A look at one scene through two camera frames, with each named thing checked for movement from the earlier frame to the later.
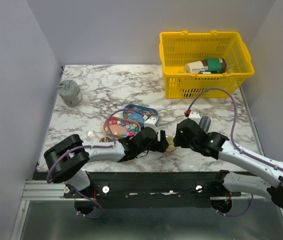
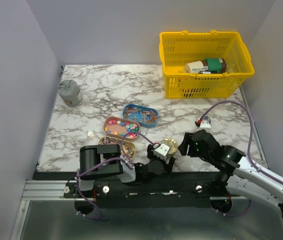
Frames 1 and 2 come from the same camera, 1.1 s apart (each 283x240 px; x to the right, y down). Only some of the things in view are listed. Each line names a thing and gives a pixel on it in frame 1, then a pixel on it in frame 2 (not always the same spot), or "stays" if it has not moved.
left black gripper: x=161 y=146 -> x=167 y=168
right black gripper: x=178 y=140 -> x=187 y=140
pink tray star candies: x=120 y=127 stays
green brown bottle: x=207 y=66 stays
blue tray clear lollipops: x=136 y=112 stays
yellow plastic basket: x=192 y=62 stays
